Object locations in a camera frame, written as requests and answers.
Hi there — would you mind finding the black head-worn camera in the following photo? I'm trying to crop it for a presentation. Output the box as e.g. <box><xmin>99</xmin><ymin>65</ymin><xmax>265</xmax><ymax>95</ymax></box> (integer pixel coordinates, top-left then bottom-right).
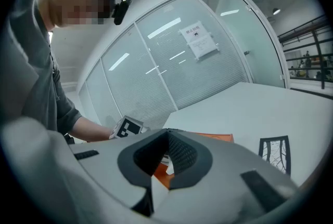
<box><xmin>111</xmin><ymin>0</ymin><xmax>134</xmax><ymax>26</ymax></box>

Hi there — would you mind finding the grey rectangular table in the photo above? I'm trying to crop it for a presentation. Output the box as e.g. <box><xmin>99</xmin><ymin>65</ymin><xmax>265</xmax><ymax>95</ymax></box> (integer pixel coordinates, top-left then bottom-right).
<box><xmin>160</xmin><ymin>82</ymin><xmax>333</xmax><ymax>188</ymax></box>

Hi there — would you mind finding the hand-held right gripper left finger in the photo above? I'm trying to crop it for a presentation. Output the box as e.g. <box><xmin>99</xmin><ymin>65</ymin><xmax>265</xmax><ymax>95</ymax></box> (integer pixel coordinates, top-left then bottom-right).
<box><xmin>68</xmin><ymin>128</ymin><xmax>169</xmax><ymax>218</ymax></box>

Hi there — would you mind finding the orange box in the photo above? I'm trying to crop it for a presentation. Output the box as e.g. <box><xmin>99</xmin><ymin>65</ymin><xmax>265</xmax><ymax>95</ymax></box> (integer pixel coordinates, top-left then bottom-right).
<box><xmin>152</xmin><ymin>130</ymin><xmax>235</xmax><ymax>190</ymax></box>

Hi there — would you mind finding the person's left forearm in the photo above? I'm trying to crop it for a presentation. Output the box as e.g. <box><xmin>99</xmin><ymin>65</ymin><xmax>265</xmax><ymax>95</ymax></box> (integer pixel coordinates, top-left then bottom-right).
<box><xmin>68</xmin><ymin>115</ymin><xmax>116</xmax><ymax>142</ymax></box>

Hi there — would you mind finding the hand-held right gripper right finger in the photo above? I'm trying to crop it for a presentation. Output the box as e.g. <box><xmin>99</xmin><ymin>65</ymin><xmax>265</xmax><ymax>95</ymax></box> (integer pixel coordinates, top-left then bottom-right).
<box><xmin>152</xmin><ymin>128</ymin><xmax>299</xmax><ymax>222</ymax></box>

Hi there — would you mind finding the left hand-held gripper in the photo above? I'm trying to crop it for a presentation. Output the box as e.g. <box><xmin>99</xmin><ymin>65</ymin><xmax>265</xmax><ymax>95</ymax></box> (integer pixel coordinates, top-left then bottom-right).
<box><xmin>108</xmin><ymin>115</ymin><xmax>151</xmax><ymax>140</ymax></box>

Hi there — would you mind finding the black metal railing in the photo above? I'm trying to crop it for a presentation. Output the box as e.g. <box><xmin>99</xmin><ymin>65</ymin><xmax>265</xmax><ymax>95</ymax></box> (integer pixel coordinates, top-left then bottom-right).
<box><xmin>276</xmin><ymin>14</ymin><xmax>333</xmax><ymax>101</ymax></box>

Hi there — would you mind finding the black framed square coaster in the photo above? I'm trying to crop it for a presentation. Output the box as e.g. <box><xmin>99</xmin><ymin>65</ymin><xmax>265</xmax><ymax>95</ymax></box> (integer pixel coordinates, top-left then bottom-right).
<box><xmin>258</xmin><ymin>135</ymin><xmax>292</xmax><ymax>177</ymax></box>

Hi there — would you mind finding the white paper notice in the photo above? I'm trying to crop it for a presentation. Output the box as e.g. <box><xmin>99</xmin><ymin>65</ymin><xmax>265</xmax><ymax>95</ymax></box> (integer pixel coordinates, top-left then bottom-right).
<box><xmin>177</xmin><ymin>20</ymin><xmax>220</xmax><ymax>61</ymax></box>

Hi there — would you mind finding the person's grey sweatshirt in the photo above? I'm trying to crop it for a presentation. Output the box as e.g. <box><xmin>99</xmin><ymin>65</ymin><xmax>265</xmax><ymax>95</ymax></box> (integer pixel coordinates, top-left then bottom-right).
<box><xmin>0</xmin><ymin>0</ymin><xmax>84</xmax><ymax>142</ymax></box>

